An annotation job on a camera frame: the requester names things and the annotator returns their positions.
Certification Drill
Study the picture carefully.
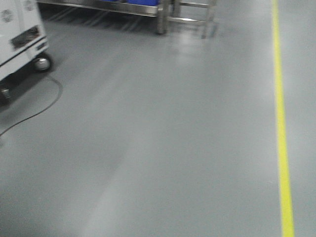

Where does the black floor cable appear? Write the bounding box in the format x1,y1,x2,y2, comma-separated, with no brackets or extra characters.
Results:
0,75,64,138

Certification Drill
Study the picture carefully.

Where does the white wheeled machine cabinet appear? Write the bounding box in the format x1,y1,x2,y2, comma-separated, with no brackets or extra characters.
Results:
0,0,54,104

